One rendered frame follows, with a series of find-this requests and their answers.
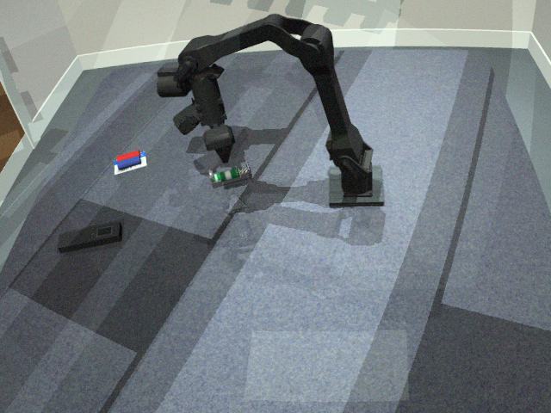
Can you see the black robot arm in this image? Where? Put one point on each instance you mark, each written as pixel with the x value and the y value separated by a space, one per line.
pixel 315 51

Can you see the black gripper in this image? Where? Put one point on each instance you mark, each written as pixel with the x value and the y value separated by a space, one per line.
pixel 219 138

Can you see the green and white battery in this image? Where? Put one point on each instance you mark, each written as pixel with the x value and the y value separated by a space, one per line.
pixel 226 175

